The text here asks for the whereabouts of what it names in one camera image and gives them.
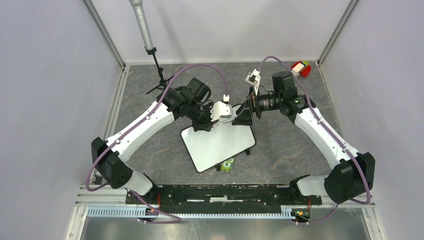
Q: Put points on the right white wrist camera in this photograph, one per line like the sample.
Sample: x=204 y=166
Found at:
x=253 y=78

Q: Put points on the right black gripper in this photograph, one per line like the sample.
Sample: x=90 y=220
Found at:
x=244 y=116

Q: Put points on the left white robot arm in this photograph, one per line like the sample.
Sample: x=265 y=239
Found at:
x=110 y=156

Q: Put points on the white marker brown cap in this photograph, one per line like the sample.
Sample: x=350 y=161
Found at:
x=222 y=121

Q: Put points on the slotted cable duct rail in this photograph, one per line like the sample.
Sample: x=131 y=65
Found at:
x=141 y=212

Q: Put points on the green owl number block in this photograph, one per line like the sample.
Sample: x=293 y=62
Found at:
x=226 y=165

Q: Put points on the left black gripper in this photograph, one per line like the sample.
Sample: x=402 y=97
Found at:
x=206 y=125

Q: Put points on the red and white toy blocks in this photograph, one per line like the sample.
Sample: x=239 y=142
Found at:
x=301 y=68

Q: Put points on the white whiteboard black frame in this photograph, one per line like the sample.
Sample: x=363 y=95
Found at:
x=207 y=149

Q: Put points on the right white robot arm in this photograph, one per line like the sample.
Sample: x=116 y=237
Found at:
x=352 y=173

